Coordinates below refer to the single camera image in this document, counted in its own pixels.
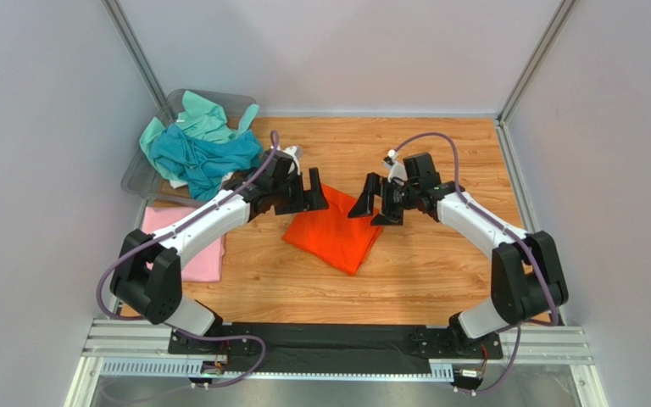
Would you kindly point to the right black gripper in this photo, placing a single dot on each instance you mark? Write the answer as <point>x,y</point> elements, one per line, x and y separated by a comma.
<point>389,197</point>

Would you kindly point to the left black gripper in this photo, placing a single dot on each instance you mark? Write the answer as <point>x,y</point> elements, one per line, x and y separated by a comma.
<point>312,199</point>

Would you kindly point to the orange t shirt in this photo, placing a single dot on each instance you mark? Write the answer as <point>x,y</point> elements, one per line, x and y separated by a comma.
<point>331,236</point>

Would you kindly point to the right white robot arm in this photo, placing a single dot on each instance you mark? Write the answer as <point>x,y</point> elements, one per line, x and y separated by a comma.
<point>527,277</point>

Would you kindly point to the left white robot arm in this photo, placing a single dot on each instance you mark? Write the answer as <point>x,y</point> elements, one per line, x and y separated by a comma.
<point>147,274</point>

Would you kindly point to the dark teal t shirt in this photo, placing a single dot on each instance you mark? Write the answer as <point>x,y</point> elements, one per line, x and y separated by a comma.
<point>200,163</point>

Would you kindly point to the folded pink t shirt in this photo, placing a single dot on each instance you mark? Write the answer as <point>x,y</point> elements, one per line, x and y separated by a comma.
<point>206,265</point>

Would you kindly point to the white cloth in bin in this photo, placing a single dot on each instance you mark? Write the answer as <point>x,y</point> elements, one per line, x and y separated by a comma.
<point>180,184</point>

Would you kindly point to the light mint t shirt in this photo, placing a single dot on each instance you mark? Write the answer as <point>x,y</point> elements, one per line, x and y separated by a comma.
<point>213,117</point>

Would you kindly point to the black base cloth strip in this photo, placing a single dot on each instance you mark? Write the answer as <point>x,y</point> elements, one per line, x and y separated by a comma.
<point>346,349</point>

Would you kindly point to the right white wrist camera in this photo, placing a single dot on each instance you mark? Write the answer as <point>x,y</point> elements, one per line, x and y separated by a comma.
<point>396,170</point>

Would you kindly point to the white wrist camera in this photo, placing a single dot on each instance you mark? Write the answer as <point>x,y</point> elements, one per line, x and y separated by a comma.
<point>294,152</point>
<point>396,170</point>

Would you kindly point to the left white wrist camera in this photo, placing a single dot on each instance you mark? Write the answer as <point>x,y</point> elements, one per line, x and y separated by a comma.
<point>294,152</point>

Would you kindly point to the aluminium frame rail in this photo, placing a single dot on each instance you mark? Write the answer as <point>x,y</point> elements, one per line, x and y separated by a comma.
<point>138,348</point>

